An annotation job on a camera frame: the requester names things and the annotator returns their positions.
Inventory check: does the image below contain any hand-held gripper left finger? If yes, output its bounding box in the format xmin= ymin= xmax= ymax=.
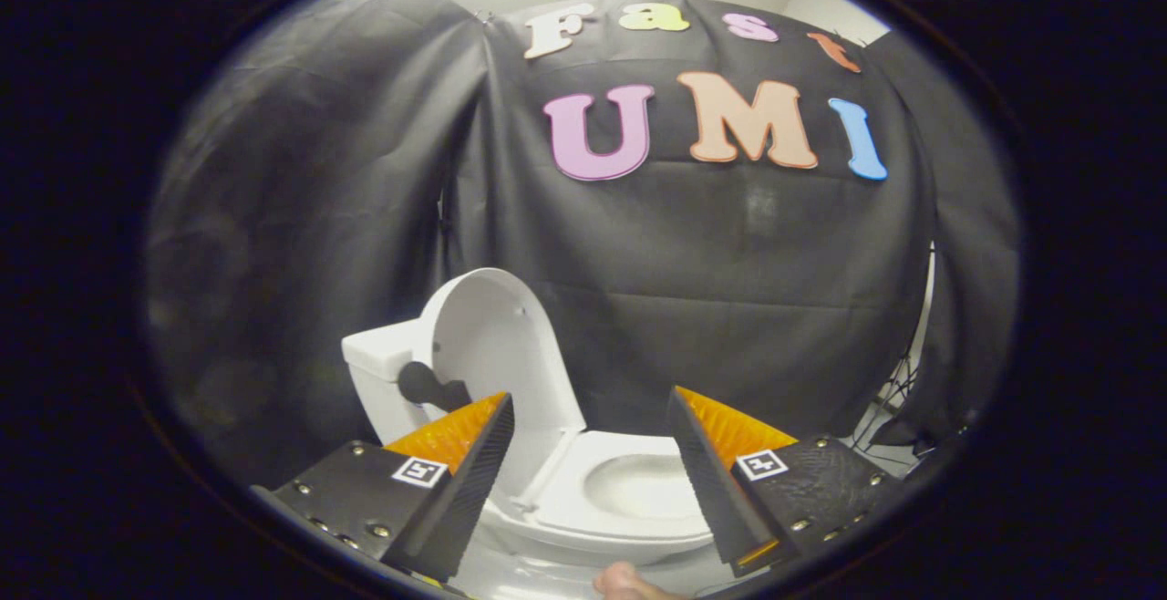
xmin=251 ymin=392 xmax=516 ymax=583

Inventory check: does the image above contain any black round lid tab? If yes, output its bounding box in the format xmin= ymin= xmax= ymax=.
xmin=398 ymin=362 xmax=473 ymax=414

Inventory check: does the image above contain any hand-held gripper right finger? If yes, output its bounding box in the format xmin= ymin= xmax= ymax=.
xmin=666 ymin=387 xmax=904 ymax=578

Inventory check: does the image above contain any white toilet lid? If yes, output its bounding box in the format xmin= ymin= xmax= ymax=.
xmin=419 ymin=268 xmax=586 ymax=501

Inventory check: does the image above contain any white ceramic toilet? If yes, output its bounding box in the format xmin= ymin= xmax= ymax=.
xmin=342 ymin=322 xmax=717 ymax=569

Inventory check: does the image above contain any black backdrop cloth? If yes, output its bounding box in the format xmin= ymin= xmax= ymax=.
xmin=146 ymin=0 xmax=1022 ymax=491

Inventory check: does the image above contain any white toilet seat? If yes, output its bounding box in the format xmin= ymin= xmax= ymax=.
xmin=483 ymin=429 xmax=717 ymax=557

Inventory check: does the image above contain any black tripod stand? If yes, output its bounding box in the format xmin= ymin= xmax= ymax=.
xmin=873 ymin=244 xmax=936 ymax=443

